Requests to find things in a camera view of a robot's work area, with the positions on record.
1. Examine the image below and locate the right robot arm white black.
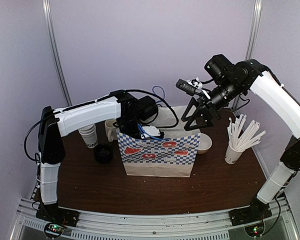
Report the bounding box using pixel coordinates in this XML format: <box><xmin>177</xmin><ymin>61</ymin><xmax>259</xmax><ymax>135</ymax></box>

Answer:
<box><xmin>176</xmin><ymin>54</ymin><xmax>300</xmax><ymax>221</ymax></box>

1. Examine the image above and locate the aluminium front rail frame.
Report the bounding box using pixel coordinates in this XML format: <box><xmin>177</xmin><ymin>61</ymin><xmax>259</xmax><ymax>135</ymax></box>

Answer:
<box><xmin>11</xmin><ymin>194</ymin><xmax>300</xmax><ymax>240</ymax></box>

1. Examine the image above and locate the stack of black cup lids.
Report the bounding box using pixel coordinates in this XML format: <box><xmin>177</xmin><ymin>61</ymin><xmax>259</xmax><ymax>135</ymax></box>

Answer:
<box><xmin>93</xmin><ymin>143</ymin><xmax>113</xmax><ymax>164</ymax></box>

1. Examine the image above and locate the right aluminium corner post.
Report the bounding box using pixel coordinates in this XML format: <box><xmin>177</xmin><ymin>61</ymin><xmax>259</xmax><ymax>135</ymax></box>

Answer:
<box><xmin>245</xmin><ymin>0</ymin><xmax>263</xmax><ymax>60</ymax></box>

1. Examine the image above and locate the cream ceramic mug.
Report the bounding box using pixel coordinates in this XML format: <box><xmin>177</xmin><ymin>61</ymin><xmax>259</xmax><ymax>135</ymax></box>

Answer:
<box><xmin>104</xmin><ymin>119</ymin><xmax>118</xmax><ymax>142</ymax></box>

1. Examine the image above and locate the bundle of white wrapped straws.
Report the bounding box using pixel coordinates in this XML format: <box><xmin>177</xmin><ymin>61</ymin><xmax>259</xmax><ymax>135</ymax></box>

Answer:
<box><xmin>227</xmin><ymin>114</ymin><xmax>266</xmax><ymax>152</ymax></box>

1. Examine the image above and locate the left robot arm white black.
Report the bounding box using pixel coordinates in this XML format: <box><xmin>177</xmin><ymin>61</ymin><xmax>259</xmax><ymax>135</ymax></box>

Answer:
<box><xmin>27</xmin><ymin>89</ymin><xmax>164</xmax><ymax>222</ymax></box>

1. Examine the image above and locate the white cup holding straws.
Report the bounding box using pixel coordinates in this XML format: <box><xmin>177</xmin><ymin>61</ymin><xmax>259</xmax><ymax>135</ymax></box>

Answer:
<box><xmin>224</xmin><ymin>145</ymin><xmax>243</xmax><ymax>165</ymax></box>

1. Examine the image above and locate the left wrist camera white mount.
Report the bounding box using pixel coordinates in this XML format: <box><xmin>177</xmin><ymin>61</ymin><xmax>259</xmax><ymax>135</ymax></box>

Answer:
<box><xmin>139</xmin><ymin>125</ymin><xmax>164</xmax><ymax>140</ymax></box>

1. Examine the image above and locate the white ceramic bowl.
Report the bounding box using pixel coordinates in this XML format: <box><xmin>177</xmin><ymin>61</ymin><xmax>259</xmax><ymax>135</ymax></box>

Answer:
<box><xmin>197</xmin><ymin>133</ymin><xmax>213</xmax><ymax>154</ymax></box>

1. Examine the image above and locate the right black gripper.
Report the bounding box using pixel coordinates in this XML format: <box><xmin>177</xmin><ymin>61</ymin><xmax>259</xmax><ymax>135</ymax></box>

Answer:
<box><xmin>182</xmin><ymin>77</ymin><xmax>245</xmax><ymax>131</ymax></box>

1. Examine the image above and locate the checkered paper takeout bag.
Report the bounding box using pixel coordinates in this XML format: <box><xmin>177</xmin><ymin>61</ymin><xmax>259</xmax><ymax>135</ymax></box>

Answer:
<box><xmin>115</xmin><ymin>98</ymin><xmax>201</xmax><ymax>178</ymax></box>

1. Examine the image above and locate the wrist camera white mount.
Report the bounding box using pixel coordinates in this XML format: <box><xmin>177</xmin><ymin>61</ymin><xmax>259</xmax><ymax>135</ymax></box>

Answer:
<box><xmin>175</xmin><ymin>77</ymin><xmax>211</xmax><ymax>100</ymax></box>
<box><xmin>139</xmin><ymin>125</ymin><xmax>164</xmax><ymax>140</ymax></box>

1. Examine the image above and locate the stack of white paper cups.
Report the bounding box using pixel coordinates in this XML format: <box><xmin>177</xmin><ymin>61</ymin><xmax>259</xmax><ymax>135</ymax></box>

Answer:
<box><xmin>78</xmin><ymin>124</ymin><xmax>98</xmax><ymax>149</ymax></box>

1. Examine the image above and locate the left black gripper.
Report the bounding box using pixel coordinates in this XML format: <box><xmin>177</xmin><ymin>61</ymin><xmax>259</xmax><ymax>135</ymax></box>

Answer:
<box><xmin>122</xmin><ymin>117</ymin><xmax>148</xmax><ymax>159</ymax></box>

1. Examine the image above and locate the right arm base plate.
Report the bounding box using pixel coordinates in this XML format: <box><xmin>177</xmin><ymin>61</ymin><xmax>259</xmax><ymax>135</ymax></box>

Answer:
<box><xmin>228</xmin><ymin>206</ymin><xmax>272</xmax><ymax>227</ymax></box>

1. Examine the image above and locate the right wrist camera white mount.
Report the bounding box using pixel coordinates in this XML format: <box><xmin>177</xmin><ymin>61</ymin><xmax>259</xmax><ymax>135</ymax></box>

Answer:
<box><xmin>175</xmin><ymin>77</ymin><xmax>211</xmax><ymax>100</ymax></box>

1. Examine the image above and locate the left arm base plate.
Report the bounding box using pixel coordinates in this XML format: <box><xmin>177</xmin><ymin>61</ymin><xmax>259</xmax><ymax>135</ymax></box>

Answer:
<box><xmin>35</xmin><ymin>208</ymin><xmax>80</xmax><ymax>227</ymax></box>

